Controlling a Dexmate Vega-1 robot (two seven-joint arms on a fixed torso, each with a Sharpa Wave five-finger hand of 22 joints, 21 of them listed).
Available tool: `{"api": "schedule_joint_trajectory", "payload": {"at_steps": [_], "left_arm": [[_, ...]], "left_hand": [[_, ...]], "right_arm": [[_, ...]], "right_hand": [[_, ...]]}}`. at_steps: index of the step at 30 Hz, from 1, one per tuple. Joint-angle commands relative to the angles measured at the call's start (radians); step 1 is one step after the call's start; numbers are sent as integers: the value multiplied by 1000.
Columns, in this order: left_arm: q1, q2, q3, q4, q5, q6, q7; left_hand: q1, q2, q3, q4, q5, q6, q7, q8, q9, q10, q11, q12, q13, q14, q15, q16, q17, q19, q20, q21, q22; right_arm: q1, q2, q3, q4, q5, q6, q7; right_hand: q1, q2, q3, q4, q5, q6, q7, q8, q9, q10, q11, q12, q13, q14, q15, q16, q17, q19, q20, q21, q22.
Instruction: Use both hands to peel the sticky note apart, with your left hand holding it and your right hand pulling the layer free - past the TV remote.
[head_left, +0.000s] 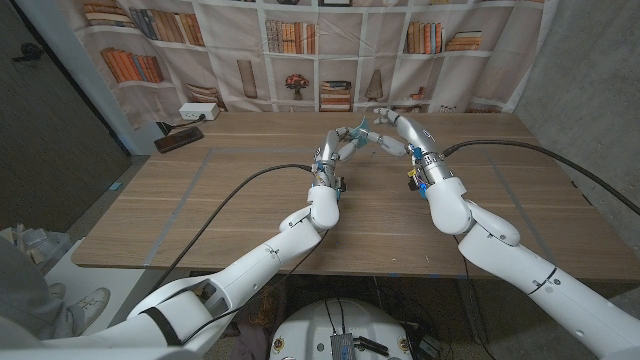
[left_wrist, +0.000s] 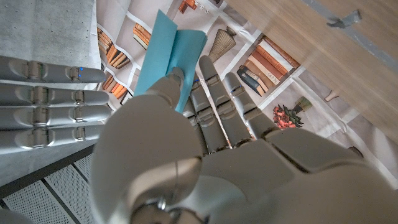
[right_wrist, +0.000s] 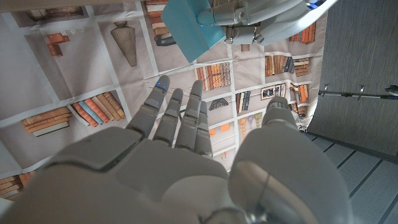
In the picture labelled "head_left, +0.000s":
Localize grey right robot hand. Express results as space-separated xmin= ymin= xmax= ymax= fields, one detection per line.
xmin=367 ymin=107 xmax=454 ymax=187

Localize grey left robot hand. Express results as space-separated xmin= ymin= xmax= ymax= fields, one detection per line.
xmin=312 ymin=127 xmax=374 ymax=189

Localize teal sticky note pad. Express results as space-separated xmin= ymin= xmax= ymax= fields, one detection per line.
xmin=349 ymin=116 xmax=372 ymax=149

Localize black TV remote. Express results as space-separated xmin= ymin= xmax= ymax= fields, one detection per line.
xmin=153 ymin=125 xmax=205 ymax=154

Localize grey tape outline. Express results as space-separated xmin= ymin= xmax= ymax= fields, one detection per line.
xmin=143 ymin=146 xmax=560 ymax=267

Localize printed bookshelf backdrop cloth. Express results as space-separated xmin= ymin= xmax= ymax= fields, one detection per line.
xmin=55 ymin=0 xmax=560 ymax=132

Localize white power strip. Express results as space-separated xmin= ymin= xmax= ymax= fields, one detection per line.
xmin=178 ymin=102 xmax=220 ymax=122

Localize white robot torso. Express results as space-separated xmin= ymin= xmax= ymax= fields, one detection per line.
xmin=268 ymin=298 xmax=415 ymax=360

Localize dark crumpled cloth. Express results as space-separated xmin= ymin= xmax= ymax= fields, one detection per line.
xmin=202 ymin=277 xmax=289 ymax=360

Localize grey table leg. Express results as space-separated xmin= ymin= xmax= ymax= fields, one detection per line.
xmin=457 ymin=278 xmax=487 ymax=345

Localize grey ribbed electronics box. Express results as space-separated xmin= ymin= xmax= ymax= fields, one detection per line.
xmin=329 ymin=333 xmax=356 ymax=360

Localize black power adapter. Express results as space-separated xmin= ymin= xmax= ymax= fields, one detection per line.
xmin=419 ymin=334 xmax=441 ymax=359

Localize white flat platform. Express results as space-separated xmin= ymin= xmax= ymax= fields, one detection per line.
xmin=44 ymin=239 xmax=186 ymax=346

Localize dark grey door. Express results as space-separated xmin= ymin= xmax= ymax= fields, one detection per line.
xmin=0 ymin=0 xmax=134 ymax=234

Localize clear plastic box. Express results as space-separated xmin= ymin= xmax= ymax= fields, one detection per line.
xmin=0 ymin=223 xmax=71 ymax=274

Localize person in grey trousers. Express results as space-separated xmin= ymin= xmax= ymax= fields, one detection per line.
xmin=0 ymin=232 xmax=111 ymax=349

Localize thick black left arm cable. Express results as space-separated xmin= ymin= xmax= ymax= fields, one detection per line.
xmin=148 ymin=163 xmax=316 ymax=296

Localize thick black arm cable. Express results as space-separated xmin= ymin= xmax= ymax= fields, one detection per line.
xmin=440 ymin=139 xmax=640 ymax=217
xmin=148 ymin=163 xmax=316 ymax=296

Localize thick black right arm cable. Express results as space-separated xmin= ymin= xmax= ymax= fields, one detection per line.
xmin=440 ymin=139 xmax=640 ymax=217

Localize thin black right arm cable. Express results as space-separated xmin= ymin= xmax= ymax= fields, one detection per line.
xmin=451 ymin=233 xmax=494 ymax=360

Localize black power plug cable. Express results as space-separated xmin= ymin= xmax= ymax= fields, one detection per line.
xmin=155 ymin=113 xmax=207 ymax=137

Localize white door frame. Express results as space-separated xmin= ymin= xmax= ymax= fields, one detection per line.
xmin=13 ymin=0 xmax=164 ymax=156

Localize black door handle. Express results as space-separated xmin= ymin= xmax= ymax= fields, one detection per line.
xmin=12 ymin=42 xmax=45 ymax=63

